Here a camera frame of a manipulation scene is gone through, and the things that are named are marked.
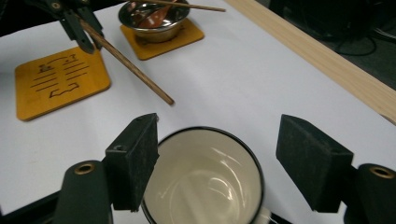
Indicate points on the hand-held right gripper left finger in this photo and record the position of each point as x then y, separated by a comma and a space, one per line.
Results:
134, 165

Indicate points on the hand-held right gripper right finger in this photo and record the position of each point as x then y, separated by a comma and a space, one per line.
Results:
314, 165

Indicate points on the brown wooden spoon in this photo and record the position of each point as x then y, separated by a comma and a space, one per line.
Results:
154, 20

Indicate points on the stainless steel bowl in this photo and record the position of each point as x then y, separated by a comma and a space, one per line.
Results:
155, 34

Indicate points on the thin brown chopstick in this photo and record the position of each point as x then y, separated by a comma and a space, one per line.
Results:
202, 7
140, 74

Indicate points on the white mug with black rim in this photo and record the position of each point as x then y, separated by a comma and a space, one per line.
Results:
202, 186

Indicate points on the square wooden coaster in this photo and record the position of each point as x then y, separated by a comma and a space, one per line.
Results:
62, 99
186, 37

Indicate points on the white paper table cover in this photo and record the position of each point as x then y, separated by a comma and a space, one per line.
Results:
233, 93

